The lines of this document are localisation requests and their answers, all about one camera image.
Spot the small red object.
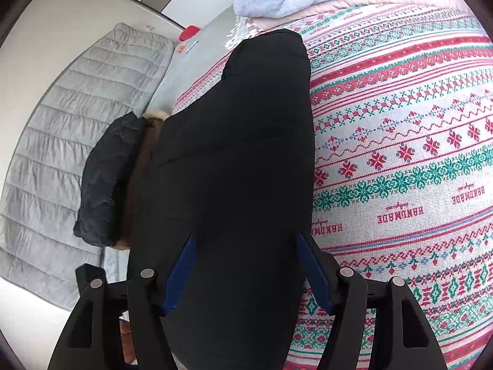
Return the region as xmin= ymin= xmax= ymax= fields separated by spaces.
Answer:
xmin=179 ymin=25 xmax=201 ymax=43

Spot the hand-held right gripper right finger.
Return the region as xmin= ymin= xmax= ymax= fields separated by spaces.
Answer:
xmin=296 ymin=232 xmax=450 ymax=370

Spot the dark grey puffer jacket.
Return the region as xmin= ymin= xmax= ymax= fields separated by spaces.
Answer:
xmin=73 ymin=112 xmax=147 ymax=247

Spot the patterned red green blanket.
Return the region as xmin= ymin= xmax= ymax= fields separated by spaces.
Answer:
xmin=171 ymin=4 xmax=493 ymax=370

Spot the light quilted bed pad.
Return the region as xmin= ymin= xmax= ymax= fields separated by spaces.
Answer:
xmin=0 ymin=22 xmax=174 ymax=311

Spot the black quilted coat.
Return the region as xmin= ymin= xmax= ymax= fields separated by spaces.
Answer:
xmin=127 ymin=29 xmax=316 ymax=370

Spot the brown folded garment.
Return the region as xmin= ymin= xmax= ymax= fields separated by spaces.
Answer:
xmin=112 ymin=109 xmax=170 ymax=251

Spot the grey bed sheet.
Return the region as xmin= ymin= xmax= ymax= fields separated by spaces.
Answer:
xmin=148 ymin=17 xmax=247 ymax=114

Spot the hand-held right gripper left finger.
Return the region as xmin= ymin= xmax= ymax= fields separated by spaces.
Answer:
xmin=46 ymin=234 xmax=198 ymax=370

